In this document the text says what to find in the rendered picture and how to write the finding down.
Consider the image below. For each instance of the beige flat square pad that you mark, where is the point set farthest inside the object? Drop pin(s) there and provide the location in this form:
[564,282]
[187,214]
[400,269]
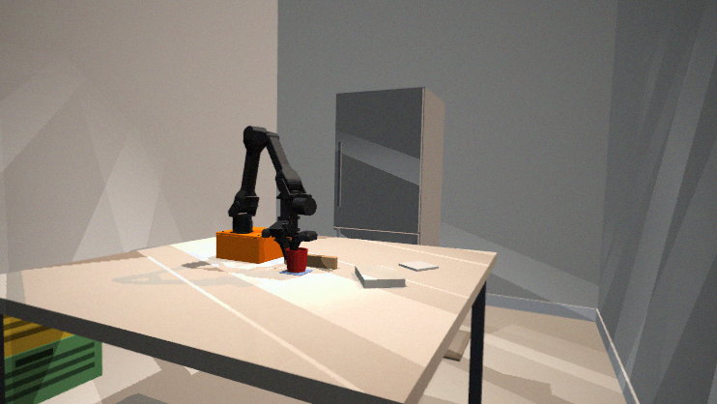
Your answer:
[418,266]

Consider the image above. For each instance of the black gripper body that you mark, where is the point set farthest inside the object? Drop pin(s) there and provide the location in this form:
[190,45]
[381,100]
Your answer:
[304,236]

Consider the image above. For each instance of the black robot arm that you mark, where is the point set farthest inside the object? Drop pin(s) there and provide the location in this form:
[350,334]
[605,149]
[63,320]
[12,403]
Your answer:
[293,196]

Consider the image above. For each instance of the light brown wooden bar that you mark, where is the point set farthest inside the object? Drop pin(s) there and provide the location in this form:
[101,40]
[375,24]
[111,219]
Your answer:
[321,261]

